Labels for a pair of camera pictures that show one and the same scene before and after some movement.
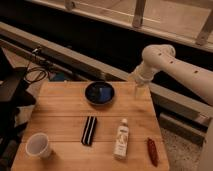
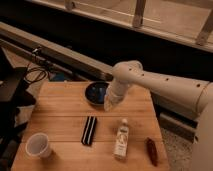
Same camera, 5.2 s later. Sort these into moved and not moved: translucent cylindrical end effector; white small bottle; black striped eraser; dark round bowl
Moved: translucent cylindrical end effector
Not moved: black striped eraser; white small bottle; dark round bowl
